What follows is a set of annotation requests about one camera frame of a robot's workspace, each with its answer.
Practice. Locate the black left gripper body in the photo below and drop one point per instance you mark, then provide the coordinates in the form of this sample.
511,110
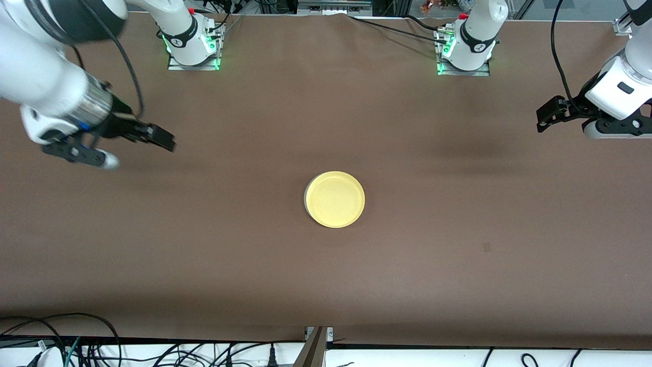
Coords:
574,108

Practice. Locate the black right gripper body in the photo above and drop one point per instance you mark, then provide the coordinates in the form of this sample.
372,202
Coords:
120,124

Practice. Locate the pale green round plate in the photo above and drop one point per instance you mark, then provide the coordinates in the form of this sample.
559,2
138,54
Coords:
305,201

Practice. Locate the yellow round plate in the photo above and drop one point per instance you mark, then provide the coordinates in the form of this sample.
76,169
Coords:
336,200

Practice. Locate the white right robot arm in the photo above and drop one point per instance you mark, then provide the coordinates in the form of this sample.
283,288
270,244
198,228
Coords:
41,76

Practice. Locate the brown table cover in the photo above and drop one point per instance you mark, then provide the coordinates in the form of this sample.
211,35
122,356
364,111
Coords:
326,280

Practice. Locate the black power plug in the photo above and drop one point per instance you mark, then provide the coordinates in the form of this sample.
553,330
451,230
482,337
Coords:
272,359

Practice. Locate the slanted metal profile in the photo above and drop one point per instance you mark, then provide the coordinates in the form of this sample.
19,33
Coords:
313,351

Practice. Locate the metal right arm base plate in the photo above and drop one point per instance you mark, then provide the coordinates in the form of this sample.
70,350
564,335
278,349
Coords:
193,67

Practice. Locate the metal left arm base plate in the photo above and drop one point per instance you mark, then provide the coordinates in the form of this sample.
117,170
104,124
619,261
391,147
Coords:
479,73

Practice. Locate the aluminium corner frame profile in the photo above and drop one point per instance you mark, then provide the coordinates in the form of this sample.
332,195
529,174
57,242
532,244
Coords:
621,26

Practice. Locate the small metal bracket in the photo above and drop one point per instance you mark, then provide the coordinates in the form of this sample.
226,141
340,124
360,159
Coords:
330,334

